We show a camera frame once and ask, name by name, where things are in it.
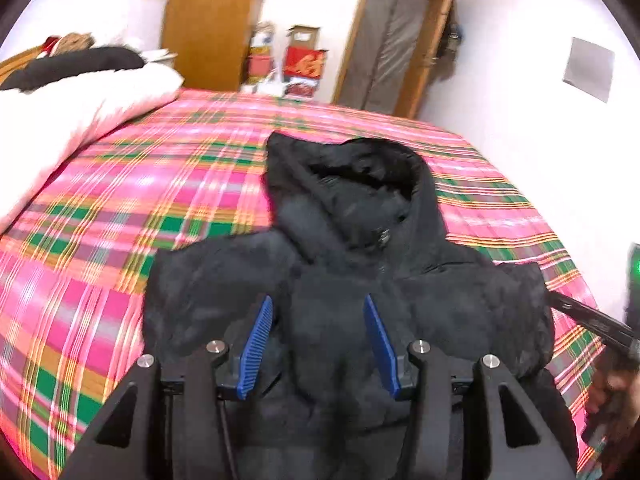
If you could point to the white duvet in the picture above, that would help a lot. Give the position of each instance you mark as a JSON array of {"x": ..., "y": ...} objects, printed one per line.
[{"x": 65, "y": 120}]

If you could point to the black cloth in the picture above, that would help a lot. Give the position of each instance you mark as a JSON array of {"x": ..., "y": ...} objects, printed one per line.
[{"x": 75, "y": 65}]

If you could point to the pink plaid bed sheet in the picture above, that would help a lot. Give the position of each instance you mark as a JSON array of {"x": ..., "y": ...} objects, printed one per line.
[{"x": 150, "y": 170}]

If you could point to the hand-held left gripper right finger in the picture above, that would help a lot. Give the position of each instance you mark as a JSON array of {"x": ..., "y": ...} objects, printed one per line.
[{"x": 382, "y": 352}]

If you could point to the person's right hand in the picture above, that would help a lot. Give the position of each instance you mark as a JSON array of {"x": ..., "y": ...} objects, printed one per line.
[{"x": 617, "y": 385}]

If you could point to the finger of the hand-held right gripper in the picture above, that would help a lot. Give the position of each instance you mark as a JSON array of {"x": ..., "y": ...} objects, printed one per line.
[{"x": 590, "y": 317}]

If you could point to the grey wall panel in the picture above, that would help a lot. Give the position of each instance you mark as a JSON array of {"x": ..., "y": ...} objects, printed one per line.
[{"x": 589, "y": 69}]

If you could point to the red printed gift box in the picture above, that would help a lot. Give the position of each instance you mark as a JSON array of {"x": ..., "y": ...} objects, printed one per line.
[{"x": 302, "y": 65}]

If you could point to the brown stuffed toy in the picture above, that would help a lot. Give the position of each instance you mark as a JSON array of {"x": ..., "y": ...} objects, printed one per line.
[{"x": 72, "y": 42}]

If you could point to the dark items hanging on door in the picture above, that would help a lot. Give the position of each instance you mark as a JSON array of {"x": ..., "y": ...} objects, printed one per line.
[{"x": 450, "y": 35}]

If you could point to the black hooded puffer jacket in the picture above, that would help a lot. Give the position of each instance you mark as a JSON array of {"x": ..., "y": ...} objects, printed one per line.
[{"x": 325, "y": 270}]

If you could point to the wooden door with grey curtain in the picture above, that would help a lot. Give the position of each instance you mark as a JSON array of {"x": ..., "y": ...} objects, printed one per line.
[{"x": 385, "y": 40}]

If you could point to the wooden headboard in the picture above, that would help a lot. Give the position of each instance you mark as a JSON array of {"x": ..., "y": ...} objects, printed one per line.
[{"x": 20, "y": 62}]

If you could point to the wooden wardrobe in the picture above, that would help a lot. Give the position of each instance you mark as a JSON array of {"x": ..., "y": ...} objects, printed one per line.
[{"x": 210, "y": 25}]

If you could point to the stack of red boxes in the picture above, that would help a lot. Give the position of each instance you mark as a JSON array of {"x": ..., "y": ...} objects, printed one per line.
[{"x": 260, "y": 57}]

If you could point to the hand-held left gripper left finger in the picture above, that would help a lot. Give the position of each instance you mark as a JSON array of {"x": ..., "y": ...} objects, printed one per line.
[{"x": 252, "y": 352}]

